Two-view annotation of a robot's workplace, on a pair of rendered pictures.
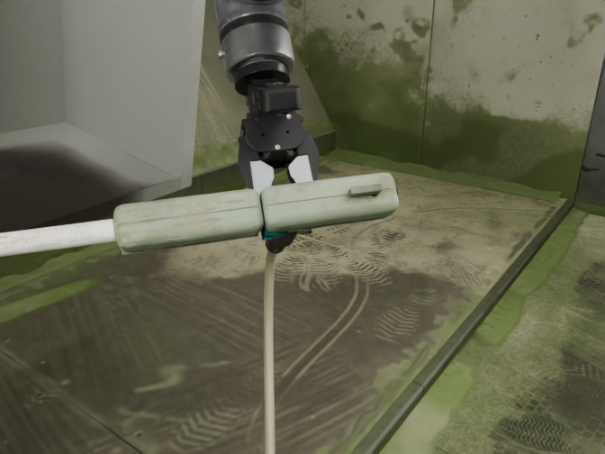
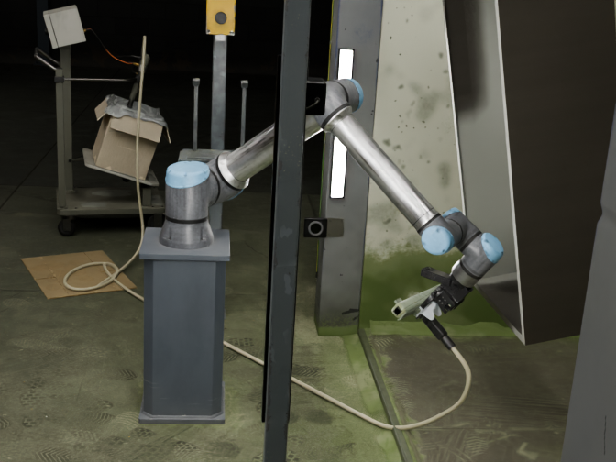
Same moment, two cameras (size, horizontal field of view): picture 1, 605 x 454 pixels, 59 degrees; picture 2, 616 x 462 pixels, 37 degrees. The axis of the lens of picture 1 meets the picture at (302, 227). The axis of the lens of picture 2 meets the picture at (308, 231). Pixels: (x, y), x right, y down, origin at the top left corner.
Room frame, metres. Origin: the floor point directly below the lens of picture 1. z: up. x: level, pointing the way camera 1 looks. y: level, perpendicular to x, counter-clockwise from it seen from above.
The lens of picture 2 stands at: (2.40, -2.20, 1.63)
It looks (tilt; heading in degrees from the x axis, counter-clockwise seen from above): 17 degrees down; 137
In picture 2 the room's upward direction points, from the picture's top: 3 degrees clockwise
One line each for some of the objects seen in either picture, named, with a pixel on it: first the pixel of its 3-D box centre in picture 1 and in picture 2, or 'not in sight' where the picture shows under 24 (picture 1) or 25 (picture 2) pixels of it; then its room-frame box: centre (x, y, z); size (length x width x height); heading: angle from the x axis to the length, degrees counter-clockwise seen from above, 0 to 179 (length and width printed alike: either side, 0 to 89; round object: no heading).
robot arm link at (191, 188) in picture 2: not in sight; (188, 189); (-0.14, -0.42, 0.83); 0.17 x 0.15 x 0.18; 109
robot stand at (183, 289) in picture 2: not in sight; (184, 324); (-0.14, -0.43, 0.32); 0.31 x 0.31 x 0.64; 53
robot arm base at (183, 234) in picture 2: not in sight; (186, 227); (-0.14, -0.43, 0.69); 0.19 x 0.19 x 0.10
